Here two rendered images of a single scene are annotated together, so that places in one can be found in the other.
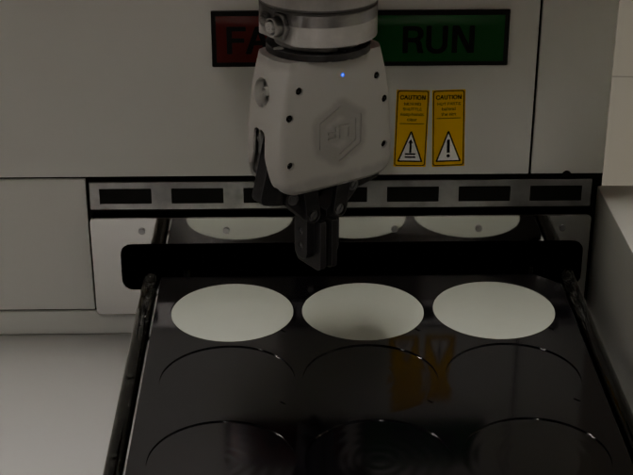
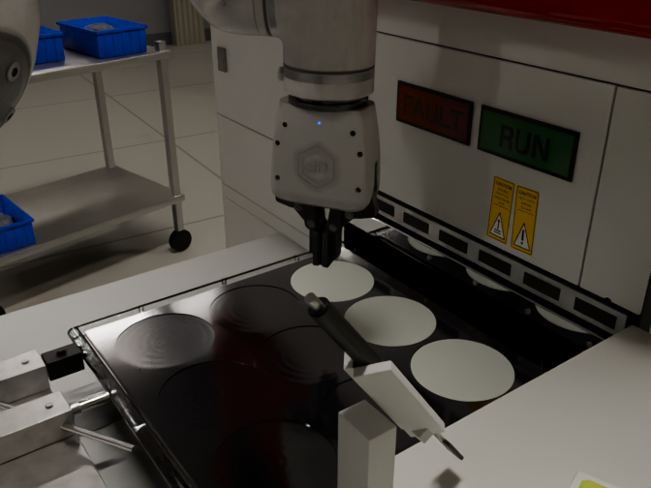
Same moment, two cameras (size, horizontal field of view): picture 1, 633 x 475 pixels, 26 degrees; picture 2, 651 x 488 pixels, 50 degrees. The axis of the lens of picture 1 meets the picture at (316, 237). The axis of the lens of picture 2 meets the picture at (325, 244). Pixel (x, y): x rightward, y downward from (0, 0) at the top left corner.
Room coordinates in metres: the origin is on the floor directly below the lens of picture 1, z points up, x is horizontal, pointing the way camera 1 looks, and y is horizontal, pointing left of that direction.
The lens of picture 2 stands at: (0.58, -0.53, 1.31)
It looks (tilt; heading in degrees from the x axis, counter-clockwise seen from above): 27 degrees down; 55
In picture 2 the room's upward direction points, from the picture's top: straight up
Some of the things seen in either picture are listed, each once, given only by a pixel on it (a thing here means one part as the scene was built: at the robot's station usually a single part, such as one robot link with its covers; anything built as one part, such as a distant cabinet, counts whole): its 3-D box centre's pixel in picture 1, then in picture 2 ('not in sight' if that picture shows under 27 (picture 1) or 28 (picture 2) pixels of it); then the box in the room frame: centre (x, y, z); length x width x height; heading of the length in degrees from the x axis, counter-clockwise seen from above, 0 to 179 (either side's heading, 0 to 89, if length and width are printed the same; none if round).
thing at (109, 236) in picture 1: (340, 261); (447, 290); (1.10, -0.02, 0.89); 0.44 x 0.02 x 0.10; 91
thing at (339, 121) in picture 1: (317, 103); (327, 143); (0.94, 0.00, 1.10); 0.10 x 0.07 x 0.11; 125
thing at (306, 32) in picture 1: (316, 20); (326, 79); (0.94, 0.00, 1.16); 0.09 x 0.08 x 0.03; 125
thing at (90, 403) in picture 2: not in sight; (91, 403); (0.69, 0.02, 0.89); 0.05 x 0.01 x 0.01; 1
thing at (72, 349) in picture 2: not in sight; (62, 359); (0.68, 0.10, 0.90); 0.04 x 0.02 x 0.03; 1
